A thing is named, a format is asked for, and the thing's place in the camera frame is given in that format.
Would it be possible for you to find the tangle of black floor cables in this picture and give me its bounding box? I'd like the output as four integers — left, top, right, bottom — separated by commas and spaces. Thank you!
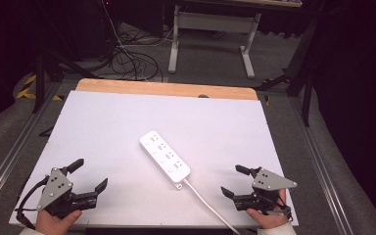
104, 19, 177, 82

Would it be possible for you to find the white power strip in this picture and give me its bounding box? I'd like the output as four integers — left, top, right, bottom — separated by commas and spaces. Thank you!
139, 130, 192, 190

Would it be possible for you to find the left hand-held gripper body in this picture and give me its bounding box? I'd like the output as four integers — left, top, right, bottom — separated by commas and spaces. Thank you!
36, 166, 98, 220

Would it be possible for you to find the white power cable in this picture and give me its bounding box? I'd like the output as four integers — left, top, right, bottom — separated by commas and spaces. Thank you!
182, 178, 243, 235

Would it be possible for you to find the white table mat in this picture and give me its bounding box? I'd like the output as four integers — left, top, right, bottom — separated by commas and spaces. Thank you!
9, 90, 300, 227

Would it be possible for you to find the black wrist strap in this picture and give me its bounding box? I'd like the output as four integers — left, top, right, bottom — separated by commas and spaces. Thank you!
263, 195, 294, 223

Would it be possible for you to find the person's left hand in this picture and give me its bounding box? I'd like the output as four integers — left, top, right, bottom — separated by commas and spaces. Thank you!
34, 209, 83, 235

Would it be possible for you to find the black metal stand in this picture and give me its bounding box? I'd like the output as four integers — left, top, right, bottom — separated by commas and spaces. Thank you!
32, 42, 104, 115
254, 19, 317, 127

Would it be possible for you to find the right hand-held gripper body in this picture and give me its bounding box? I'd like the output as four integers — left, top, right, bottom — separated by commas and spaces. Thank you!
233, 167, 299, 212

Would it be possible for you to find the white metal desk frame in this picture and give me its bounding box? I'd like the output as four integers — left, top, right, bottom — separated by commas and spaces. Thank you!
167, 4, 262, 79

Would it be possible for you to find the person's right hand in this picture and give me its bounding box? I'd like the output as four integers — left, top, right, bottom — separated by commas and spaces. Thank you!
246, 188, 291, 230

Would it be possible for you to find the person's right sleeve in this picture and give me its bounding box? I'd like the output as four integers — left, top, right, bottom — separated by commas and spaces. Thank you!
256, 220, 298, 235

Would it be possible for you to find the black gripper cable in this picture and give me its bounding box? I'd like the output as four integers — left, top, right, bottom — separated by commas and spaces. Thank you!
15, 175, 51, 229

